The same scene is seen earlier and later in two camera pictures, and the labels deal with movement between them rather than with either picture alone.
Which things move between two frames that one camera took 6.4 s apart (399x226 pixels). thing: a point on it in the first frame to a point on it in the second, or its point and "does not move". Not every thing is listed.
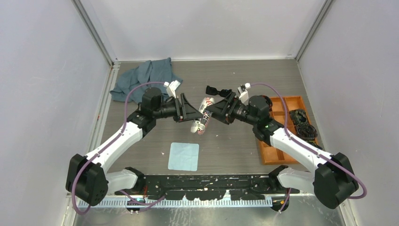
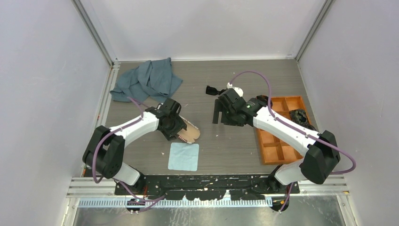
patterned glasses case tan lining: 199,125 to 192,132
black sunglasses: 213,91 does not move
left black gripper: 190,113 to 179,124
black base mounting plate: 208,187 does not move
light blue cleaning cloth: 183,156 does not move
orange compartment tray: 271,155 does not move
